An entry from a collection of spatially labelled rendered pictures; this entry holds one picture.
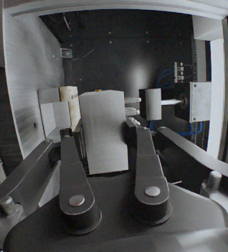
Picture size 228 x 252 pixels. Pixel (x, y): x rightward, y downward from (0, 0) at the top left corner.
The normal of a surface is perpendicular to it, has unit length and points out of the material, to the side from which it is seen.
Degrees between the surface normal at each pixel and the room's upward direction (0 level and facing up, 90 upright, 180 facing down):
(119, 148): 90
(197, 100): 90
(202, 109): 90
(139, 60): 90
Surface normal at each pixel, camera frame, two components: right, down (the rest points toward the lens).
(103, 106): 0.13, 0.25
